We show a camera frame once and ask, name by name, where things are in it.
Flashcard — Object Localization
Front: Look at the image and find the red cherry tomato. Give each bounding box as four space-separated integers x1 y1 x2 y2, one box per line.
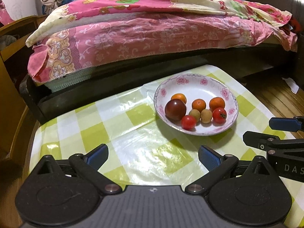
181 115 197 130
212 107 227 124

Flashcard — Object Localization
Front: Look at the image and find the tan longan fruit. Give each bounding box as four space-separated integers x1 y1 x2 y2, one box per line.
201 109 213 124
189 109 201 123

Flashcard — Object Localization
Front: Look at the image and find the orange kumquat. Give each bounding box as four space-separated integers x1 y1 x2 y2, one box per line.
171 93 187 104
192 99 206 112
209 97 226 111

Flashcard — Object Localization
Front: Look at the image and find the large dark red tomato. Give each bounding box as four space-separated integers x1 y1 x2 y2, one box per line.
165 99 187 121

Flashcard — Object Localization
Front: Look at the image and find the white paper on floor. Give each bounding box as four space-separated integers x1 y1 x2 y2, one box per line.
282 78 299 94

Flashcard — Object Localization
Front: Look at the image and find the green white checkered tablecloth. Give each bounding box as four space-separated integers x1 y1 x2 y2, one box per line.
28 64 304 228

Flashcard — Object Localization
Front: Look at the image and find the white floral porcelain plate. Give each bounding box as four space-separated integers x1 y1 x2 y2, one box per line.
154 74 239 136

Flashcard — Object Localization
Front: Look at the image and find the brown wooden cabinet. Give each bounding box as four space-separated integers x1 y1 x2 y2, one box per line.
1 15 46 161

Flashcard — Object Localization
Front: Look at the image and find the pink floral quilt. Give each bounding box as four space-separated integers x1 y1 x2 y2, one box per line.
26 0 297 84

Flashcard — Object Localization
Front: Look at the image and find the dark bed frame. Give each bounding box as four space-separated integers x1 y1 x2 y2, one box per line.
20 38 303 124

